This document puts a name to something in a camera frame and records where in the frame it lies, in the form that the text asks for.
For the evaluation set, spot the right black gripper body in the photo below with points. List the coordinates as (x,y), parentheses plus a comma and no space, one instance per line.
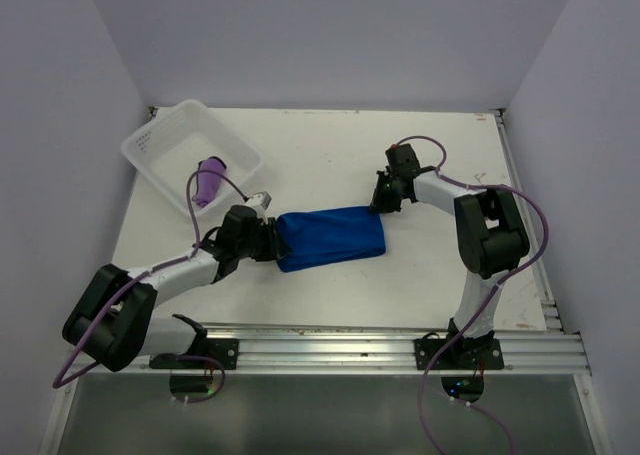
(386,197)

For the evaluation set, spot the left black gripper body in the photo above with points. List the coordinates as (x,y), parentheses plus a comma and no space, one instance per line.
(258,245)

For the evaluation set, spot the blue towel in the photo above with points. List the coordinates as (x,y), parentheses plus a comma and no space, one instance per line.
(330,236)

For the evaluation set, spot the purple towel black trim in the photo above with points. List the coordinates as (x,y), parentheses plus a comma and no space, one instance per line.
(208,180)

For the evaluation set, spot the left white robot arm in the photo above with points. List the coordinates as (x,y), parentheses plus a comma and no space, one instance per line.
(112,322)

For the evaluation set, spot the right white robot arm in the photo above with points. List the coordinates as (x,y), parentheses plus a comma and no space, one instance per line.
(491,236)

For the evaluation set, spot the white plastic basket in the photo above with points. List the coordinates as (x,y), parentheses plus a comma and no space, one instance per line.
(168,149)

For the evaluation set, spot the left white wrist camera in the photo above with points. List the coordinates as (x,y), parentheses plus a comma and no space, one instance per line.
(259,202)

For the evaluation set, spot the aluminium mounting rail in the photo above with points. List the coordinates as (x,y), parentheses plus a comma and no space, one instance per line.
(360,351)

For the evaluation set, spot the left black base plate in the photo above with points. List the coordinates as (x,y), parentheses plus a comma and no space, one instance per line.
(225,351)

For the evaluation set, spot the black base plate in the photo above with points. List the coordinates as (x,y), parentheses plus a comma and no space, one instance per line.
(225,351)
(467,353)

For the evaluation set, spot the right side aluminium rail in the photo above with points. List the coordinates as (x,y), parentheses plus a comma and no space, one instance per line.
(536,273)

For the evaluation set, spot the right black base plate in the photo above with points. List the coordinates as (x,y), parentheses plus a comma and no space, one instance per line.
(467,353)

